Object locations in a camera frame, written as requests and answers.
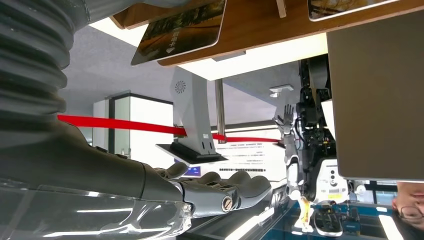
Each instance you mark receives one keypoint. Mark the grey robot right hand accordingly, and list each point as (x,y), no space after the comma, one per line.
(82,185)

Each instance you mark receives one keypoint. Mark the person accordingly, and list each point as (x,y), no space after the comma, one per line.
(410,205)

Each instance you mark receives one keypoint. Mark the red barrier belt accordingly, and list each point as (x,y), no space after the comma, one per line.
(116,124)

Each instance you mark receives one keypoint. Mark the white display cabinet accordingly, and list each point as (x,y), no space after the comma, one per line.
(145,132)

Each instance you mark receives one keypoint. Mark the blue display screen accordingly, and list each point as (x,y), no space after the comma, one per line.
(192,171)

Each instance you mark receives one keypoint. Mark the grey kiosk stand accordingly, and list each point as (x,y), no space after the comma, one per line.
(192,109)

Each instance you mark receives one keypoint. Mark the chrome stanchion pole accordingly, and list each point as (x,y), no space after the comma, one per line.
(220,109)

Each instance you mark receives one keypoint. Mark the white text board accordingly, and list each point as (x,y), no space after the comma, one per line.
(248,159)

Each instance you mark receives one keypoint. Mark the humanoid robot on stand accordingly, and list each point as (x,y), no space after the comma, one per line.
(311,132)

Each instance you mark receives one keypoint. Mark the grey laptop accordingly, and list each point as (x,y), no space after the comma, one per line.
(377,99)

